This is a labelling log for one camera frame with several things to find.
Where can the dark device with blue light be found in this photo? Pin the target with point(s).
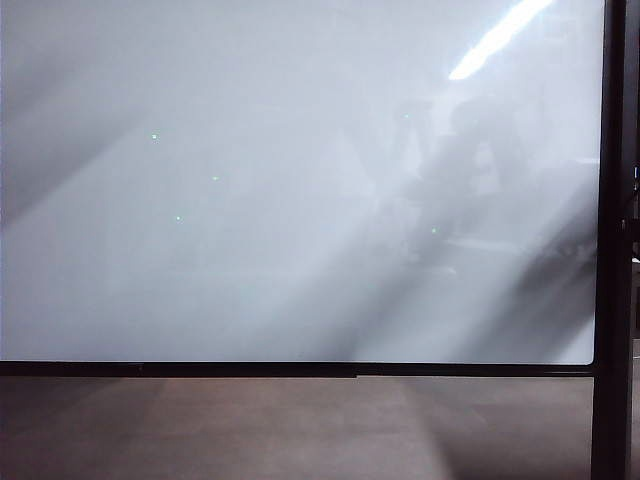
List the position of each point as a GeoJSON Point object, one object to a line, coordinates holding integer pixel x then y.
{"type": "Point", "coordinates": [636, 180]}

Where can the white glossy whiteboard panel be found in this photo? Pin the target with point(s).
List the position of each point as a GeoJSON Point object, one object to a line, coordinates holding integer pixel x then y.
{"type": "Point", "coordinates": [200, 280]}

